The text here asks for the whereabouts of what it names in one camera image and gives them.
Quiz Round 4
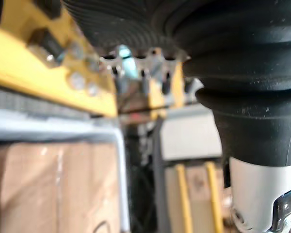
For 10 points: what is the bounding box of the grey plastic box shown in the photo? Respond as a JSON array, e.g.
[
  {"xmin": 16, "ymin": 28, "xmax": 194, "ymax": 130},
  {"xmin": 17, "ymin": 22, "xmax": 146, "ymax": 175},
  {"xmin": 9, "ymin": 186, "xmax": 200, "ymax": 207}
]
[{"xmin": 160, "ymin": 113, "xmax": 224, "ymax": 161}]

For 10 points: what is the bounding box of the brown cardboard box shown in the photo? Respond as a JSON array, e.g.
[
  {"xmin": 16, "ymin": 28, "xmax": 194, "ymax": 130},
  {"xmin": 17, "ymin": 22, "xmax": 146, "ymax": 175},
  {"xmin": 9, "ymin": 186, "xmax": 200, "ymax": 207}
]
[{"xmin": 0, "ymin": 142, "xmax": 123, "ymax": 233}]

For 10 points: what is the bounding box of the teal strap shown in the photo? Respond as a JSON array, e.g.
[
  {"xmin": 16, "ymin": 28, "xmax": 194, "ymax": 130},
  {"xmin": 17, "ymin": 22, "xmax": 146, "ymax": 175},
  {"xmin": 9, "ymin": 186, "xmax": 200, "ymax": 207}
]
[{"xmin": 118, "ymin": 44, "xmax": 138, "ymax": 79}]

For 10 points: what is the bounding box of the grey cart frame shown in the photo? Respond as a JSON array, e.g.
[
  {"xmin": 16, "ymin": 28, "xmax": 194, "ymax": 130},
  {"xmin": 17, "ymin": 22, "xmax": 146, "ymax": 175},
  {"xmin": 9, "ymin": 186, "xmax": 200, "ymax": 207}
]
[{"xmin": 0, "ymin": 108, "xmax": 131, "ymax": 233}]

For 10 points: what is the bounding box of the yellow strap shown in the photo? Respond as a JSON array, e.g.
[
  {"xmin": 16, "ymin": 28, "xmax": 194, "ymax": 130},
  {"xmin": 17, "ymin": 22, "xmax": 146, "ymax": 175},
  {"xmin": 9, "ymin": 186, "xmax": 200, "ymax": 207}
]
[
  {"xmin": 176, "ymin": 164, "xmax": 194, "ymax": 233},
  {"xmin": 205, "ymin": 162, "xmax": 225, "ymax": 233}
]

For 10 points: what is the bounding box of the yellow bolted shelf frame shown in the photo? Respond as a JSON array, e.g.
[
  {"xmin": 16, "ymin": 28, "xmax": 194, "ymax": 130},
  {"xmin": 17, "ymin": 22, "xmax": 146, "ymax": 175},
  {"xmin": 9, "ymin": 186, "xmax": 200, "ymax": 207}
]
[{"xmin": 0, "ymin": 0, "xmax": 118, "ymax": 117}]

